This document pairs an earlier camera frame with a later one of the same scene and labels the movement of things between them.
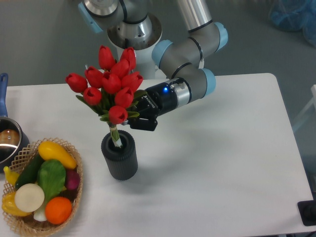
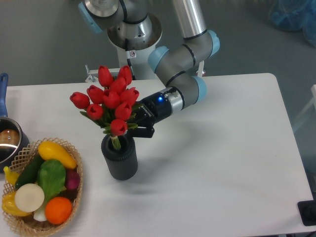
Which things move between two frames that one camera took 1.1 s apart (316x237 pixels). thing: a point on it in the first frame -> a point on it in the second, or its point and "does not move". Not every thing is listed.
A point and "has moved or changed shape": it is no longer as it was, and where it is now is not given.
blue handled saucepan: (14, 143) does not move
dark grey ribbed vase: (121, 162) does not move
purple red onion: (72, 179) does not move
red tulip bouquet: (111, 91) has moved or changed shape
